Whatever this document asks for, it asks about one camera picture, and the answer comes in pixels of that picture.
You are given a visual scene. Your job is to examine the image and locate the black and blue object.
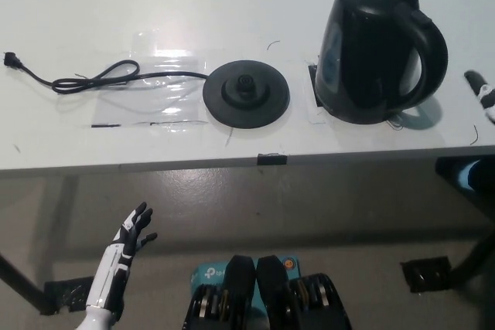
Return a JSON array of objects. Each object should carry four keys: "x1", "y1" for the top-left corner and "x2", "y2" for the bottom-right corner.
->
[{"x1": 435, "y1": 155, "x2": 495, "y2": 194}]

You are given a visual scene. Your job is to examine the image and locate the small black tape piece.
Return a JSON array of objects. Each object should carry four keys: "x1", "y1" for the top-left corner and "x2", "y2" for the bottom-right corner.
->
[{"x1": 257, "y1": 151, "x2": 288, "y2": 166}]

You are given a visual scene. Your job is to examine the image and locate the black robot feet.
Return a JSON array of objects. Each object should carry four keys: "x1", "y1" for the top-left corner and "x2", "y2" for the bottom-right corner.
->
[{"x1": 181, "y1": 254, "x2": 355, "y2": 330}]

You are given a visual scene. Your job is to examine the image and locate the round black kettle base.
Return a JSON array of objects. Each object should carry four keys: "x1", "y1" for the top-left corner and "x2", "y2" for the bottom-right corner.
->
[{"x1": 202, "y1": 60, "x2": 292, "y2": 131}]

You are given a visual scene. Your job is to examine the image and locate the teal tp-link box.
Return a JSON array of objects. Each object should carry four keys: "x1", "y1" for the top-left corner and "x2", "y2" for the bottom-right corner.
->
[{"x1": 189, "y1": 255, "x2": 301, "y2": 330}]

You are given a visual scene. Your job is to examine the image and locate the black electric kettle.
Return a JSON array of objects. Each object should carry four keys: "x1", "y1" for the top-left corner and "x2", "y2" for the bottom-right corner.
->
[{"x1": 313, "y1": 0, "x2": 449, "y2": 125}]

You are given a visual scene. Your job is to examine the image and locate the black tape square patch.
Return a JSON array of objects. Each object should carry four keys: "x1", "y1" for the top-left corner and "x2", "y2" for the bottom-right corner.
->
[{"x1": 308, "y1": 63, "x2": 324, "y2": 109}]

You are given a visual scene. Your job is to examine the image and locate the clear plastic film sheet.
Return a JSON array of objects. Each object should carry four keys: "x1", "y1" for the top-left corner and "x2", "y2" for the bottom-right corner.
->
[{"x1": 90, "y1": 30, "x2": 212, "y2": 128}]

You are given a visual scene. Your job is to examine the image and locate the white and black left hand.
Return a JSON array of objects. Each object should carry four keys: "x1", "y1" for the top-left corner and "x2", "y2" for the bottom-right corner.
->
[{"x1": 84, "y1": 201, "x2": 159, "y2": 310}]

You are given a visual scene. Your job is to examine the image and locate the black power cord with plug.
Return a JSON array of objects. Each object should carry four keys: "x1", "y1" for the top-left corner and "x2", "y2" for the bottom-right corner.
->
[{"x1": 2, "y1": 50, "x2": 210, "y2": 95}]

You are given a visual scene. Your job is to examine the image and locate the white and black right hand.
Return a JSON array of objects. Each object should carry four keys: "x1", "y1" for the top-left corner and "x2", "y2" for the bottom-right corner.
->
[{"x1": 463, "y1": 70, "x2": 495, "y2": 124}]

